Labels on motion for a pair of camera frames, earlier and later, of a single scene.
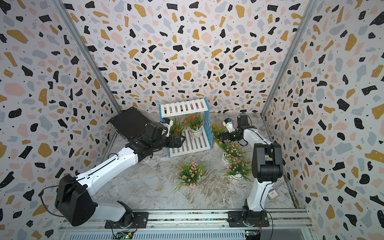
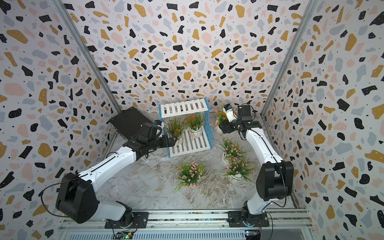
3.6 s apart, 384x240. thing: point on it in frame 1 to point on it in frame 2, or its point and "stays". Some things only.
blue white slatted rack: x=203 y=142 stays
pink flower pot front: x=189 y=172 stays
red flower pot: x=194 y=122 stays
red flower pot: x=217 y=128 to x=221 y=117
